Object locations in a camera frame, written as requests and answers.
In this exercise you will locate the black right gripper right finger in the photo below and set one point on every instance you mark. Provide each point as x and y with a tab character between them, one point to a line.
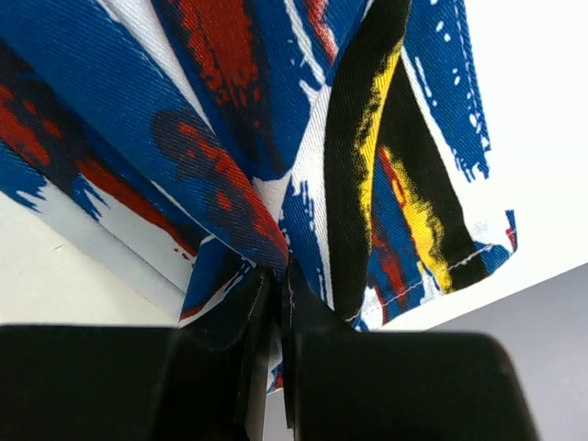
342	384

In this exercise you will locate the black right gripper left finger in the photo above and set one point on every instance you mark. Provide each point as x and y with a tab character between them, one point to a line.
205	381

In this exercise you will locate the blue patterned trousers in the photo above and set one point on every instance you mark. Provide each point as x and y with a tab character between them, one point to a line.
186	143

